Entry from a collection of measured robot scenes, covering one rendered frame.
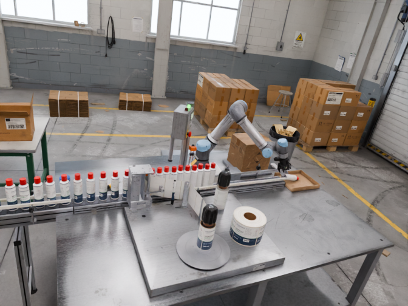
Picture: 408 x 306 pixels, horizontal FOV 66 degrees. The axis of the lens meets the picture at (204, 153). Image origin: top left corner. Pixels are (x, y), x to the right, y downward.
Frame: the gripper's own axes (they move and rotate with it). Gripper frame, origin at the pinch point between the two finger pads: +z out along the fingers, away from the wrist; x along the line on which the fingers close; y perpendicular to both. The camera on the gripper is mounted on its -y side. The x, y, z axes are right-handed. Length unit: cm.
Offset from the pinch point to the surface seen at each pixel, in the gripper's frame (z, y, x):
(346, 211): 19, 47, 25
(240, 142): -26.2, -29.1, -21.7
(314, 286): 69, 60, -15
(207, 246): -36, 65, -93
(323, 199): 16.8, 28.7, 19.0
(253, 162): -7.7, -20.4, -15.6
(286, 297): 60, 62, -43
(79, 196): -56, 3, -151
